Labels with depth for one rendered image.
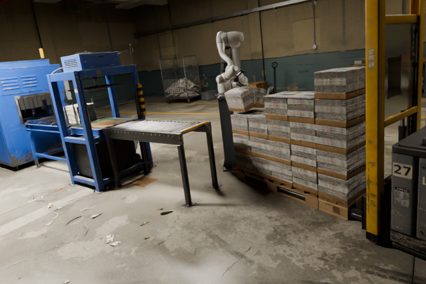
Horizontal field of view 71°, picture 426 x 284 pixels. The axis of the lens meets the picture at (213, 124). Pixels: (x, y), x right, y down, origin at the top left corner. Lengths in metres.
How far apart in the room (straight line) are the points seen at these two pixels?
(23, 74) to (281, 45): 7.35
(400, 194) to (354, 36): 7.55
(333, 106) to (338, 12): 7.25
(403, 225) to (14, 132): 5.60
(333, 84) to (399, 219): 1.10
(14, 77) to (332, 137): 5.12
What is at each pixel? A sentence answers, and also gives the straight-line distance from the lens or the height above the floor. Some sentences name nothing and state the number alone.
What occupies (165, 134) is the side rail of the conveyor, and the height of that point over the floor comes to 0.78.
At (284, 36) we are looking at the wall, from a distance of 10.23.
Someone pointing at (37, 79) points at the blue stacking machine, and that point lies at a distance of 6.23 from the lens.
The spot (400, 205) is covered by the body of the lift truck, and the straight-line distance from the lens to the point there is 2.48.
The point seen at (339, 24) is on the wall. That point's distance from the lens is 9.73.
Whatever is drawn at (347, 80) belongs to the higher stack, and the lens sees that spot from 2.60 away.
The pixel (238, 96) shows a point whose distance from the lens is 3.35.
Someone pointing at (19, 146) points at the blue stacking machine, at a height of 0.43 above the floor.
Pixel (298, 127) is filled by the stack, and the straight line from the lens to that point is 2.91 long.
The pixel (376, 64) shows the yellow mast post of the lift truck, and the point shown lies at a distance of 2.24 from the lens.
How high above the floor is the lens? 1.50
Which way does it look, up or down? 12 degrees down
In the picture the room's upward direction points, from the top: 7 degrees counter-clockwise
